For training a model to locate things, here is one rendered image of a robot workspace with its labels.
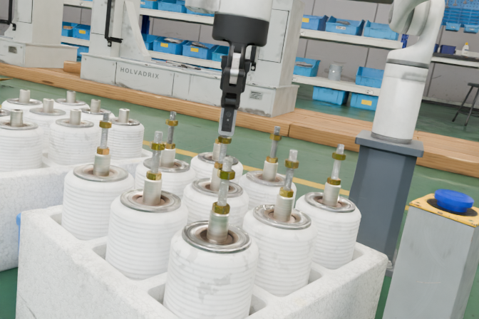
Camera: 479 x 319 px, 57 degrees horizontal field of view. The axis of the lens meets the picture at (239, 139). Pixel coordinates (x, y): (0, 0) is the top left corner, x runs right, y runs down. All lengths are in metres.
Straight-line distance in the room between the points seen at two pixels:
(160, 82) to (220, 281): 2.56
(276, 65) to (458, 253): 2.27
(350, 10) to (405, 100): 8.04
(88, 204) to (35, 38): 3.19
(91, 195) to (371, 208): 0.66
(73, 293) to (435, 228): 0.43
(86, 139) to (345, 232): 0.55
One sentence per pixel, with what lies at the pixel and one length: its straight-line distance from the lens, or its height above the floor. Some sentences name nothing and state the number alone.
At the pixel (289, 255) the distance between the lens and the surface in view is 0.55.
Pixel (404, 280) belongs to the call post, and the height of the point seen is 0.22.
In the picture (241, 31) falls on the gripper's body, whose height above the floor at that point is 0.47.
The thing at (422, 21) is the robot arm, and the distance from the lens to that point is 1.04.
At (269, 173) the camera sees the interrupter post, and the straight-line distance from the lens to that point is 0.72.
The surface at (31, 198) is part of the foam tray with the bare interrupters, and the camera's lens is 0.89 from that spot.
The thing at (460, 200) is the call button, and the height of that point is 0.33.
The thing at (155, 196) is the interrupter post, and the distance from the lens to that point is 0.56.
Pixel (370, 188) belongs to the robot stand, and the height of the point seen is 0.19.
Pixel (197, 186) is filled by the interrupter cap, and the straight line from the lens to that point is 0.63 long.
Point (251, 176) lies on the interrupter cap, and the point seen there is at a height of 0.25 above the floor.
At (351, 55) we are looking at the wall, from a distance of 8.96.
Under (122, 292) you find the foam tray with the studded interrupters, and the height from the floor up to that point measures 0.18.
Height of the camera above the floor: 0.45
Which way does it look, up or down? 11 degrees down
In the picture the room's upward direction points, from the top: 9 degrees clockwise
